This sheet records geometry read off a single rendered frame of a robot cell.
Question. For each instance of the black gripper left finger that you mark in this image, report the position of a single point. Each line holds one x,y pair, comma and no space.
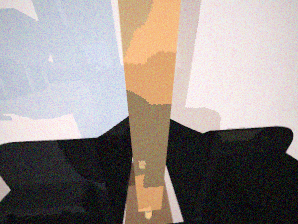
105,161

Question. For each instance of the long wooden rail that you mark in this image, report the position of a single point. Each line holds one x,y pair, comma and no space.
149,36

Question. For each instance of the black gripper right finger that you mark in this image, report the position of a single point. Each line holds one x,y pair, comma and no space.
192,157

